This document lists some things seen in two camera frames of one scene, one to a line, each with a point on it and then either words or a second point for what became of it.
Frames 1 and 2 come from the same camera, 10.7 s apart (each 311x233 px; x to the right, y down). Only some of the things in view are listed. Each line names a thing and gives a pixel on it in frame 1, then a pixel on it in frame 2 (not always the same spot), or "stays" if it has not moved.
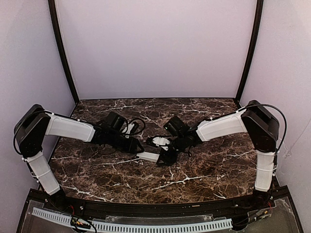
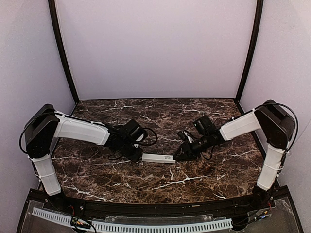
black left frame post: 51,4 stays
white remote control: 148,156 stays
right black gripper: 168,154 → 187,150
